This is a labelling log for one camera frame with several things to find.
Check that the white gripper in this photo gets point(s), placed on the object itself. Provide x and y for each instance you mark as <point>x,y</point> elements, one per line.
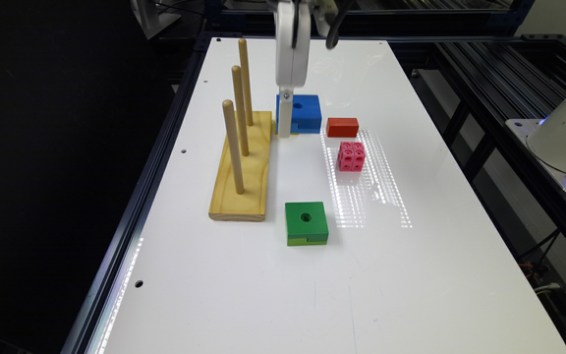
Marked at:
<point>293,35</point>

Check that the blue block with hole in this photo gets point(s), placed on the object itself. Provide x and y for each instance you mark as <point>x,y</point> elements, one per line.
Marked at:
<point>306,114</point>

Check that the red rectangular block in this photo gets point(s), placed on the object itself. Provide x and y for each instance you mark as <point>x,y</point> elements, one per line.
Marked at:
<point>342,127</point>

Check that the green block with hole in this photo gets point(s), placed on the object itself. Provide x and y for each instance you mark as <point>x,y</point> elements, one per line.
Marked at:
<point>306,224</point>

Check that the middle wooden peg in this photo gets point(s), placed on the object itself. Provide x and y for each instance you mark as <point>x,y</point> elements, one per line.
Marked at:
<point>242,131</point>

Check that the wooden peg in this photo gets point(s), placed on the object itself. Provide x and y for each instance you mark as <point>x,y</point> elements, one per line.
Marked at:
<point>242,131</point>
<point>233,145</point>
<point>244,60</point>

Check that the front wooden peg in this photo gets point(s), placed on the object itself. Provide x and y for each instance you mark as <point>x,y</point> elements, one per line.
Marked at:
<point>233,145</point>

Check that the rear wooden peg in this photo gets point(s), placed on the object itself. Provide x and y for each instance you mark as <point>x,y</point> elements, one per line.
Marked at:
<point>244,60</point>

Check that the pink studded cube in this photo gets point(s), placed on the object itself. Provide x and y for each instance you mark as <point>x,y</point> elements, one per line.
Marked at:
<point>351,156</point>

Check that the wooden peg board base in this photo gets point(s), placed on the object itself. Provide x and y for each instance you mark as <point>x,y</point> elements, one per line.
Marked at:
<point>226,204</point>

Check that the black aluminium frame rack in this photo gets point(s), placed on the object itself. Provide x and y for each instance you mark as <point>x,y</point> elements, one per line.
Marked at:
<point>498,79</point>

